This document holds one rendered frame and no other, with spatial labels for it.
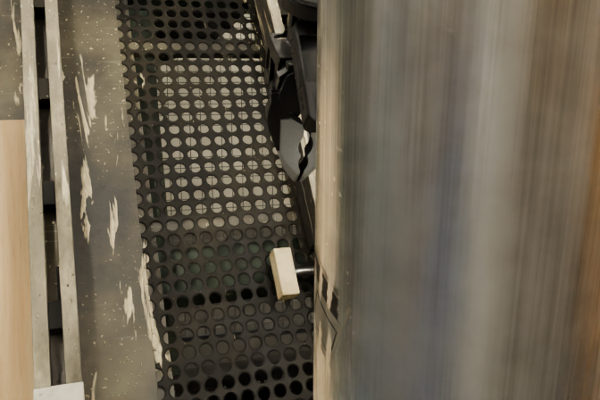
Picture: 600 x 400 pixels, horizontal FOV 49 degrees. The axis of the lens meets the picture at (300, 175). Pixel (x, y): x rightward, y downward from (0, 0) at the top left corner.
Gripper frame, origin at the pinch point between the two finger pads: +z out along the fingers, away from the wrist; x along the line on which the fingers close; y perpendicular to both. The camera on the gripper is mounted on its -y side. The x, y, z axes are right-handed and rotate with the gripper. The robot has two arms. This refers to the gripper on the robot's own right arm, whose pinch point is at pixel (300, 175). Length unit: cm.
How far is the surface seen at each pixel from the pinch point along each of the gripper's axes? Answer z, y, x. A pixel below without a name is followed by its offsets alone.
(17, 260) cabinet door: 28.0, 19.5, 34.8
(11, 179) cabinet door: 22, 31, 36
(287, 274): 31.8, 16.0, -5.5
